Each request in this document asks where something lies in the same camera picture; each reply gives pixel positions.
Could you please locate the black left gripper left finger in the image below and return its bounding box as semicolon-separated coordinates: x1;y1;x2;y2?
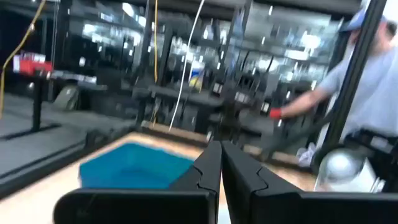
53;141;223;224

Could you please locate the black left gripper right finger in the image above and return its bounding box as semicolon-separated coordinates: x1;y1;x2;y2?
221;141;398;224

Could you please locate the teal plastic bin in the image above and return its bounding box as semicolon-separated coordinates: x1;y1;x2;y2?
79;142;195;190

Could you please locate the pale cylindrical cup black rim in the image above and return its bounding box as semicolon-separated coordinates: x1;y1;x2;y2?
313;148;386;193

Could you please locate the blue yellow white bag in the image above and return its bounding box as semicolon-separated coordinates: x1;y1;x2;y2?
188;59;206;93

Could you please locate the person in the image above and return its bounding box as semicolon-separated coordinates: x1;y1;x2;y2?
269;6;398;192

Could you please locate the olive backpack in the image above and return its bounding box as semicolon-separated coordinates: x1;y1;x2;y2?
52;84;81;111

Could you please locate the black side table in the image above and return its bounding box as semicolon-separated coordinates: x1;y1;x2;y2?
0;70;108;141

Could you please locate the red box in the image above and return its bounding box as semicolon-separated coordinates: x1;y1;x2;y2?
12;52;53;76

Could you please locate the blue cap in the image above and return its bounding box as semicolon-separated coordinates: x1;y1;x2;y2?
338;7;389;34

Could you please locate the white cable bundle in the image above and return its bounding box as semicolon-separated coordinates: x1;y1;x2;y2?
297;142;317;168

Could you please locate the white hanging cable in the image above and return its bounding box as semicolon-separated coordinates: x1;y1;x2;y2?
168;0;206;131

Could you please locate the black aluminium table frame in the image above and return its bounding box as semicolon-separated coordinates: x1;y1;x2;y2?
0;0;388;200

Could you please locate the yellow hanging cable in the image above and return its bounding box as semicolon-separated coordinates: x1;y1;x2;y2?
153;0;159;84
0;0;47;121

